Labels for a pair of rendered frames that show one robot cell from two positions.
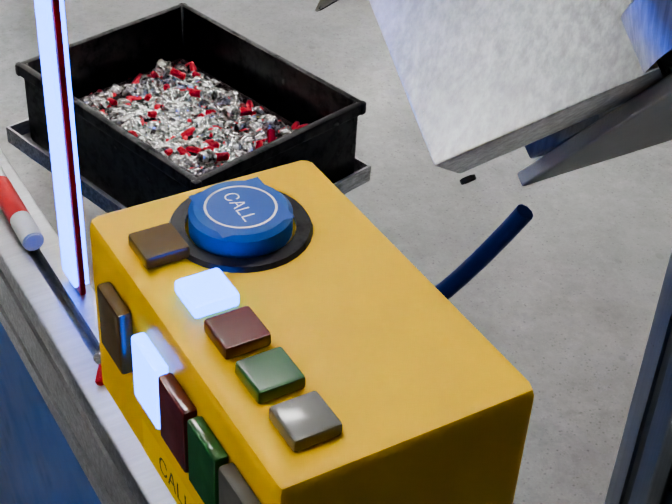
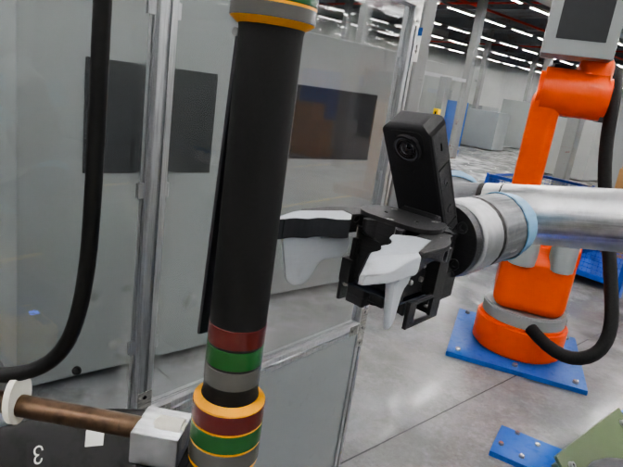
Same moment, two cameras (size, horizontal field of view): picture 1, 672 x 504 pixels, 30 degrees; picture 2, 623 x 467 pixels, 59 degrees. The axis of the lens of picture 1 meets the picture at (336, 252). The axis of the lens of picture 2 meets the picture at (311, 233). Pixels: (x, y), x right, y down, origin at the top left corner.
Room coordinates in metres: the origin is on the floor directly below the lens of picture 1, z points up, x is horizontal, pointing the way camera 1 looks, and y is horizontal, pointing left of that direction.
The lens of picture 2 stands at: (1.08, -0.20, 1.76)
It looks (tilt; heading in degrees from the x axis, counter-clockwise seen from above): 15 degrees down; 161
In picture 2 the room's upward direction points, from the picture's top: 8 degrees clockwise
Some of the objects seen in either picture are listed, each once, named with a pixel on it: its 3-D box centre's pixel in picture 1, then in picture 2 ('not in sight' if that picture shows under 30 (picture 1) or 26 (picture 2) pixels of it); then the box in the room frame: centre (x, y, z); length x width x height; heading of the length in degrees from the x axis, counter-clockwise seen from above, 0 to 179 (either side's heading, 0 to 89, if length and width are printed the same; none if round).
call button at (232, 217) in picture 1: (240, 221); not in sight; (0.39, 0.04, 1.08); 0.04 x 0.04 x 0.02
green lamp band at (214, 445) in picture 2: not in sight; (226, 423); (0.79, -0.13, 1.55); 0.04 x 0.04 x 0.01
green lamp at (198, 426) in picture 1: (208, 467); not in sight; (0.29, 0.04, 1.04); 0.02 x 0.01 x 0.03; 32
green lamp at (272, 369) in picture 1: (269, 374); not in sight; (0.30, 0.02, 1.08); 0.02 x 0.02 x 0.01; 32
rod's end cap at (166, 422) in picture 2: not in sight; (170, 433); (0.78, -0.17, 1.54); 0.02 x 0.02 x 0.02; 67
